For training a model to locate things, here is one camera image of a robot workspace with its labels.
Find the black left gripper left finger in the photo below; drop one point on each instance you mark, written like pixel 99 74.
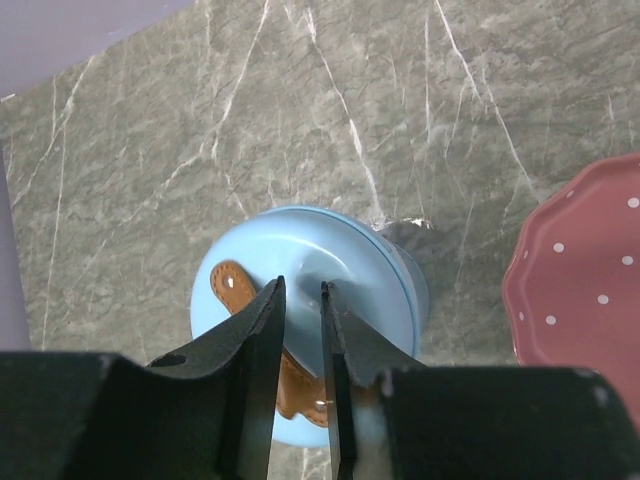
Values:
pixel 202 411

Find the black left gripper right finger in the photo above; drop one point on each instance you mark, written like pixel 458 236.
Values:
pixel 392 417

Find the blue cylindrical container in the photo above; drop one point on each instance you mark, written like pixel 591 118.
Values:
pixel 382 283

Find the blue round lid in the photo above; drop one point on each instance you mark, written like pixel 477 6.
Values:
pixel 307 246

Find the pink dotted plate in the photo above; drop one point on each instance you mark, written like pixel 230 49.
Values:
pixel 572 288

